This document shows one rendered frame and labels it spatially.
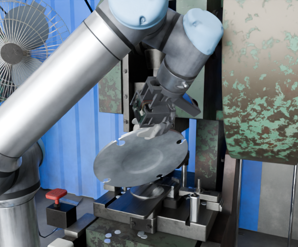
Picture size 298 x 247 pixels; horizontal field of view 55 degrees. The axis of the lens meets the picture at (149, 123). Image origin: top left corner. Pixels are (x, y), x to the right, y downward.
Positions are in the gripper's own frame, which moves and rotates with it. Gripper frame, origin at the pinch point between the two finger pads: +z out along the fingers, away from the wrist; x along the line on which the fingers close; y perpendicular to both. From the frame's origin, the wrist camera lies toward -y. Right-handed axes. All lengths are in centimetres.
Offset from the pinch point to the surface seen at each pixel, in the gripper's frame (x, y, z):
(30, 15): -95, 16, 34
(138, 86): -27.2, -10.9, 11.8
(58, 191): -9, 17, 49
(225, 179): 5, -53, 40
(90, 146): -95, -40, 168
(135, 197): 6.0, -4.6, 31.6
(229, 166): 0, -55, 36
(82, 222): 4, 10, 54
